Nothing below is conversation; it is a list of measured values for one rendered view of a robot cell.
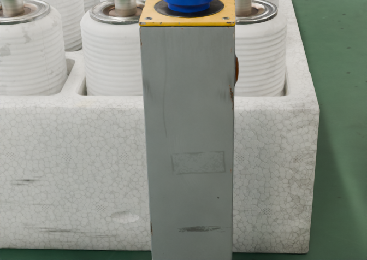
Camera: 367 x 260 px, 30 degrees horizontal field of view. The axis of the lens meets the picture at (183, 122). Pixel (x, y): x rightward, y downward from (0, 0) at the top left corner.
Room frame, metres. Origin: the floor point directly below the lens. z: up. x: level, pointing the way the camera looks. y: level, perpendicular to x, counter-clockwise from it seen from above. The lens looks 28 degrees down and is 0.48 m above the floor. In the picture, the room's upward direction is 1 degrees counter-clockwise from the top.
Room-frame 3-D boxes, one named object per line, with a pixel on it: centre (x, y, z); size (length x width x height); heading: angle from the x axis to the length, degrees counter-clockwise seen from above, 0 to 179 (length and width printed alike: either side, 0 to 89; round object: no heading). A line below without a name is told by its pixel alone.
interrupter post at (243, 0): (0.67, -0.06, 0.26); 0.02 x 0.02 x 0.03
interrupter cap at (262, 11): (0.67, -0.06, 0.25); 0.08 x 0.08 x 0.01
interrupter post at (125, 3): (0.68, 0.06, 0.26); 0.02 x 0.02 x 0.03
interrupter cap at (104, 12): (0.68, 0.06, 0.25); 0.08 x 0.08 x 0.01
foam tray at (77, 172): (0.80, 0.05, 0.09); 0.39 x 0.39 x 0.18; 86
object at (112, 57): (0.68, 0.06, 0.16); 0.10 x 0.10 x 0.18
